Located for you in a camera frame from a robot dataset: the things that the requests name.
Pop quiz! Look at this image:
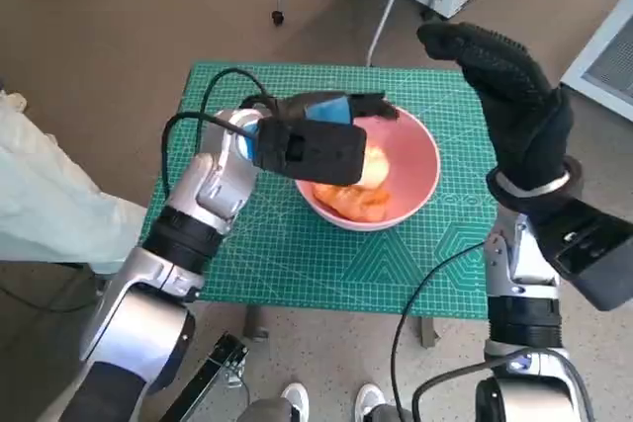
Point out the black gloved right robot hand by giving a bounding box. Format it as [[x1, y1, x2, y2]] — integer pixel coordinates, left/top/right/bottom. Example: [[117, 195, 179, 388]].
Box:
[[416, 21, 577, 192]]

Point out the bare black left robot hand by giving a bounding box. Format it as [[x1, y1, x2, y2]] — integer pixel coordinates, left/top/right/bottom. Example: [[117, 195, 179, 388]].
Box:
[[269, 90, 400, 126]]

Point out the pale round bread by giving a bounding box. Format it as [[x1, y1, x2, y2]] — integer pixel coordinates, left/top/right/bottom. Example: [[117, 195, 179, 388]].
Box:
[[360, 146, 392, 191]]

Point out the pink bowl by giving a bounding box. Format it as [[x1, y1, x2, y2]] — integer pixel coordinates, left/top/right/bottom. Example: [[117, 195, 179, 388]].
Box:
[[295, 106, 441, 233]]

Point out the orange glazed striped bread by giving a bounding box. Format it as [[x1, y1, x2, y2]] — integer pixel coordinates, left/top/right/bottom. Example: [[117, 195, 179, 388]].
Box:
[[311, 183, 392, 223]]

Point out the white flat vented unit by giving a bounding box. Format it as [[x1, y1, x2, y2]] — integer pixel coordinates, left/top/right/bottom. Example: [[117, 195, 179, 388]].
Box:
[[560, 0, 633, 122]]

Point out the grey bent chair leg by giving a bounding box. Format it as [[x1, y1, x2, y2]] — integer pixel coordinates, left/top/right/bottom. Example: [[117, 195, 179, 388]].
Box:
[[367, 0, 419, 67]]

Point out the green cutting mat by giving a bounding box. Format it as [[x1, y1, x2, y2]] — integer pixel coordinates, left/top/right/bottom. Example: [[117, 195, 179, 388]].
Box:
[[142, 61, 498, 319]]

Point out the grey table leg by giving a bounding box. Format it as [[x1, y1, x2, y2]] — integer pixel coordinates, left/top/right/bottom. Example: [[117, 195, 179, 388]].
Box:
[[242, 305, 268, 342], [418, 315, 439, 349]]

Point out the black metal stand bar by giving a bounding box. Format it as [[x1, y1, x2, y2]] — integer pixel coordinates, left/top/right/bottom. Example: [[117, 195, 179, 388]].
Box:
[[160, 332, 248, 422]]

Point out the white shoe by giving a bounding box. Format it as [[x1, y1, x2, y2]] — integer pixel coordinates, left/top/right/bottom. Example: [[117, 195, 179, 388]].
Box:
[[354, 382, 387, 416], [280, 382, 311, 421]]

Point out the person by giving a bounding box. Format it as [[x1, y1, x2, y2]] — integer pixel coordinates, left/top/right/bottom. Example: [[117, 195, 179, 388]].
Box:
[[0, 75, 149, 275]]

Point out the grey trouser leg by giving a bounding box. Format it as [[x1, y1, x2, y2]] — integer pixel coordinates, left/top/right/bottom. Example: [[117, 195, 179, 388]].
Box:
[[368, 404, 421, 422], [239, 397, 298, 422]]

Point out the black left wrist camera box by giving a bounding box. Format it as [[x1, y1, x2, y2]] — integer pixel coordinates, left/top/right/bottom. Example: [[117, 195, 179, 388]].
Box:
[[251, 118, 368, 188]]

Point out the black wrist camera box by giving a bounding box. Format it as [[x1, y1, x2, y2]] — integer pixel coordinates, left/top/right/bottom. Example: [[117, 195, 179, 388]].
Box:
[[251, 118, 368, 188], [536, 197, 633, 313]]

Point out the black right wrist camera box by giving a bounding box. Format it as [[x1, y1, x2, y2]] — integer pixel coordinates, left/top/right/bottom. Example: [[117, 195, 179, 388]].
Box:
[[536, 197, 633, 313]]

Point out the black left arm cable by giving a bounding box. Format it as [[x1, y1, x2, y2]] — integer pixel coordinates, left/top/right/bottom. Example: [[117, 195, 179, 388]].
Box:
[[160, 67, 278, 196]]

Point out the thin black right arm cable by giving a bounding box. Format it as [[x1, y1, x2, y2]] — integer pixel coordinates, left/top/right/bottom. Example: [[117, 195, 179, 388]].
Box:
[[390, 238, 489, 422]]

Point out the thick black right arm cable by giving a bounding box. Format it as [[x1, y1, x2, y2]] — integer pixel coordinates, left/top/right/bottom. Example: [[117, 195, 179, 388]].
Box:
[[412, 357, 599, 422]]

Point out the thin black floor cable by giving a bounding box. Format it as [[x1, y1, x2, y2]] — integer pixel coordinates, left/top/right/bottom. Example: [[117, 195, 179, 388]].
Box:
[[0, 284, 98, 314]]

